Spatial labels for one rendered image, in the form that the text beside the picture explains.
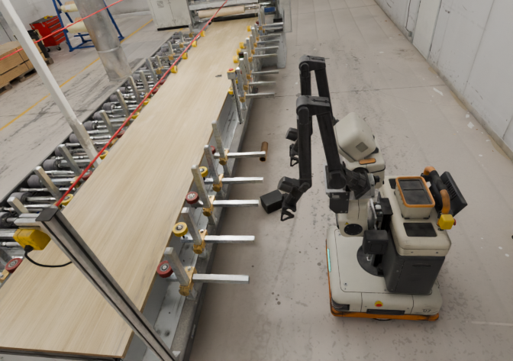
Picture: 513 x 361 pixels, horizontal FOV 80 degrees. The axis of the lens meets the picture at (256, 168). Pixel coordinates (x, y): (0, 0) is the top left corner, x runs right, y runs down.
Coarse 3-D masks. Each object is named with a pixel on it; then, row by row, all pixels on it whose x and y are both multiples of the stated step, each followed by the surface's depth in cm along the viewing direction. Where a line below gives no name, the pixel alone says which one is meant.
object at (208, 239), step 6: (180, 240) 175; (186, 240) 175; (192, 240) 174; (210, 240) 173; (216, 240) 172; (222, 240) 171; (228, 240) 171; (234, 240) 170; (240, 240) 170; (246, 240) 169; (252, 240) 168
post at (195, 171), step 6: (192, 168) 167; (198, 168) 170; (192, 174) 169; (198, 174) 169; (198, 180) 172; (198, 186) 175; (204, 186) 177; (204, 192) 178; (204, 198) 181; (204, 204) 184; (210, 204) 188; (210, 216) 191; (210, 222) 195
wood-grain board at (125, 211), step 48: (192, 48) 428; (192, 96) 304; (144, 144) 245; (192, 144) 236; (96, 192) 205; (144, 192) 199; (96, 240) 172; (144, 240) 167; (48, 288) 151; (144, 288) 144; (0, 336) 135; (48, 336) 132; (96, 336) 129
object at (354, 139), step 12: (348, 120) 146; (360, 120) 147; (336, 132) 151; (348, 132) 140; (360, 132) 136; (348, 144) 139; (360, 144) 138; (372, 144) 139; (348, 156) 144; (360, 156) 143
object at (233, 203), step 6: (192, 204) 192; (198, 204) 191; (216, 204) 189; (222, 204) 189; (228, 204) 188; (234, 204) 188; (240, 204) 187; (246, 204) 186; (252, 204) 186; (258, 204) 186
